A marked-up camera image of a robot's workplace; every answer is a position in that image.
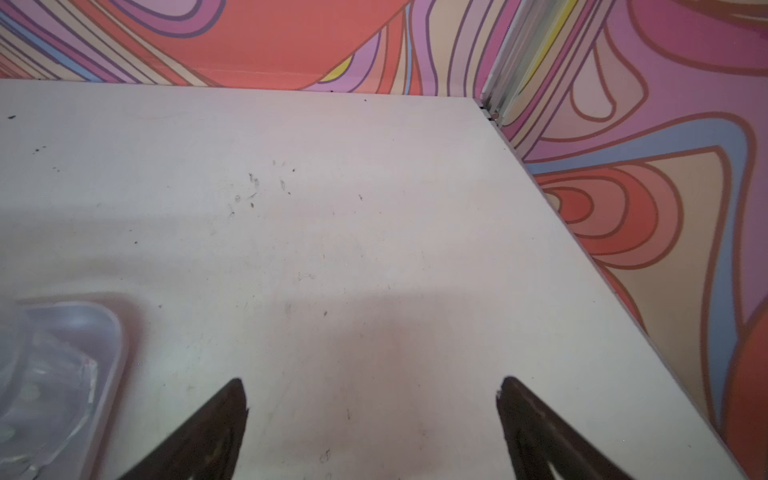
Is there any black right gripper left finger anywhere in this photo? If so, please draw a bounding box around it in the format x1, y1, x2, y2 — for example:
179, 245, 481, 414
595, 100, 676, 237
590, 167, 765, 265
122, 378, 248, 480

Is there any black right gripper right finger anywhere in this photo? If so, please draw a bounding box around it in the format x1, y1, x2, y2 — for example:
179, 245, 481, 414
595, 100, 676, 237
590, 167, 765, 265
496, 377, 629, 479

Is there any clear glass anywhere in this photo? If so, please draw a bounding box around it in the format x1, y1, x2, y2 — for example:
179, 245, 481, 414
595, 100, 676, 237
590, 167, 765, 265
1, 306, 99, 479

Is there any lavender rectangular plastic tray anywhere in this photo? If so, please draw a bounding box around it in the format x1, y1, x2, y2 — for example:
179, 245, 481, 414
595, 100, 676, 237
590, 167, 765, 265
1, 301, 128, 479

